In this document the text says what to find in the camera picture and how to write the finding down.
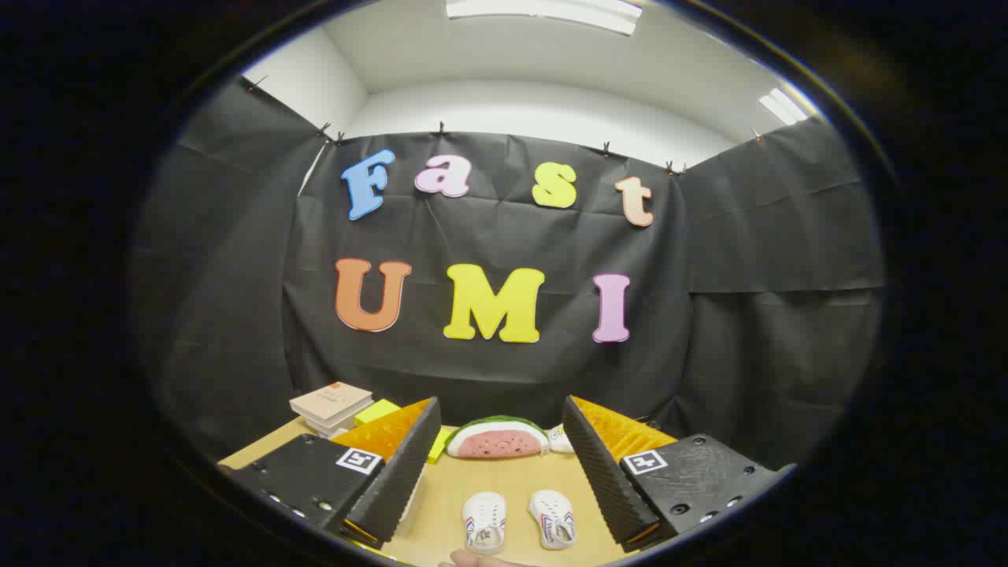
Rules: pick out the yellow book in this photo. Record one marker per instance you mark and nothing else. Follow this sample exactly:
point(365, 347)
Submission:
point(376, 411)

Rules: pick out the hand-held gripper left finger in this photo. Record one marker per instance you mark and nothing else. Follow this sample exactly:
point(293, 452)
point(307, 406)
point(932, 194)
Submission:
point(398, 480)

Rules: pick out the watermelon slice plush toy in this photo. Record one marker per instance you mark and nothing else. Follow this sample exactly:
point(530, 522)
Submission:
point(498, 441)

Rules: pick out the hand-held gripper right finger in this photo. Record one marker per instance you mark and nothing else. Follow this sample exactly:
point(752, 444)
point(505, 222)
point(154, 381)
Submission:
point(602, 480)

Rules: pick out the small white plush toy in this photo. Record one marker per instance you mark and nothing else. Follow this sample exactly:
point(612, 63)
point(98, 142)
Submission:
point(560, 439)

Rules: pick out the ceiling light panel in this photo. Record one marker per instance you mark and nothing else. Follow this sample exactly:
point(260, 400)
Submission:
point(782, 106)
point(543, 12)

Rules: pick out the white canvas shoe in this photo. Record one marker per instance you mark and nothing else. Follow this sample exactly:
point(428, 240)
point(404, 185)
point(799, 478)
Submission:
point(553, 518)
point(484, 521)

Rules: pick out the beige book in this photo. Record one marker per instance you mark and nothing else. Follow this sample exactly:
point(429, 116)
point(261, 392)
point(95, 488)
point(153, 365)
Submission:
point(331, 400)

